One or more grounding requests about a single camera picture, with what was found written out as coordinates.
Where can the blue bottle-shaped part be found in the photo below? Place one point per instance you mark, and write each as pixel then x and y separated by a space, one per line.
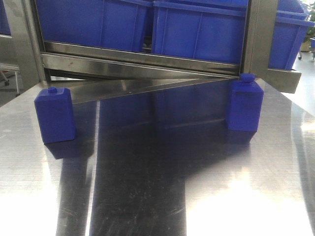
pixel 244 104
pixel 55 115

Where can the stainless steel shelf rack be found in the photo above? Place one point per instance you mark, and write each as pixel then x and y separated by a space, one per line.
pixel 36 59

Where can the blue plastic bin middle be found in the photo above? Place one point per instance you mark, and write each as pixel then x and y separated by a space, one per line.
pixel 197 30

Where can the blue plastic bin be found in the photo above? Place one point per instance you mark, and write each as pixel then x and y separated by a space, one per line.
pixel 291 26
pixel 115 24
pixel 197 30

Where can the blue plastic bin left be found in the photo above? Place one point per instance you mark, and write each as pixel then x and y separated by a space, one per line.
pixel 115 24

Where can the blue plastic bin right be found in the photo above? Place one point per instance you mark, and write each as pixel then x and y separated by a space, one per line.
pixel 291 26

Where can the green potted plant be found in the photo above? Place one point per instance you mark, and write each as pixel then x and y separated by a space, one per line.
pixel 310 5

